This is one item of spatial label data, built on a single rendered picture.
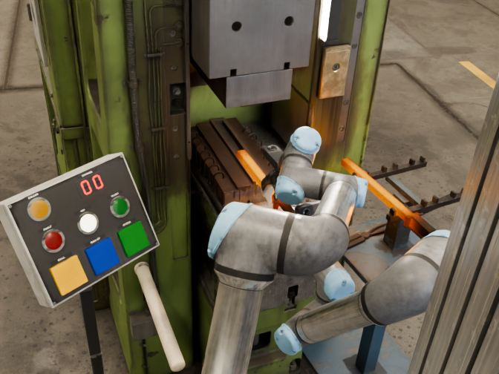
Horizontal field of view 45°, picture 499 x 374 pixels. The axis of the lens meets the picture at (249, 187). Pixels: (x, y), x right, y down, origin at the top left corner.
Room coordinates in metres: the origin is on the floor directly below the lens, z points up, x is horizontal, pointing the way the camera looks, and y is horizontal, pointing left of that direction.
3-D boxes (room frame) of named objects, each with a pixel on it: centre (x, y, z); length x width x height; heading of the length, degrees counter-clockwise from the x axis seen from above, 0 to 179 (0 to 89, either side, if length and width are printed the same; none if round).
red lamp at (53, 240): (1.11, 0.47, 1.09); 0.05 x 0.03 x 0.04; 114
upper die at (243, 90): (1.73, 0.07, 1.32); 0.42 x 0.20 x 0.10; 24
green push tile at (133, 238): (1.23, 0.31, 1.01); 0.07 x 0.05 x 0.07; 139
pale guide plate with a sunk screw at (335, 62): (1.79, -0.25, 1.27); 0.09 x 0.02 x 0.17; 114
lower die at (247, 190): (1.73, 0.07, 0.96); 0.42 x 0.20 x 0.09; 24
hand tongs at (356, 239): (1.78, -0.58, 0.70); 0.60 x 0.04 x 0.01; 125
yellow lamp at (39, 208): (1.14, 0.50, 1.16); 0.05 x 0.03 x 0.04; 114
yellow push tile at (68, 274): (1.08, 0.44, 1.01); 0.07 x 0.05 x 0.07; 139
